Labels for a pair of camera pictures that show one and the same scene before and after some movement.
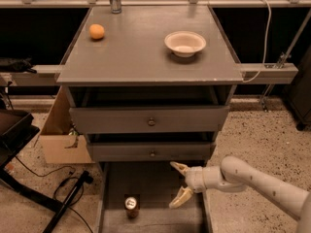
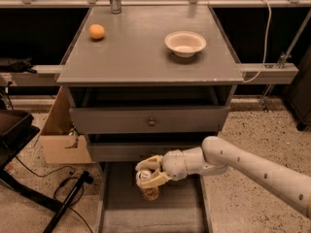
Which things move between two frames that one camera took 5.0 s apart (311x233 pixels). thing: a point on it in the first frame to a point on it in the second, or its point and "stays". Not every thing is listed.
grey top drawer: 190,118 stays
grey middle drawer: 153,151 stays
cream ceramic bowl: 185,44 stays
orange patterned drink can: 132,205 to 149,193
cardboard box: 62,143 stays
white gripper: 194,179 to 174,165
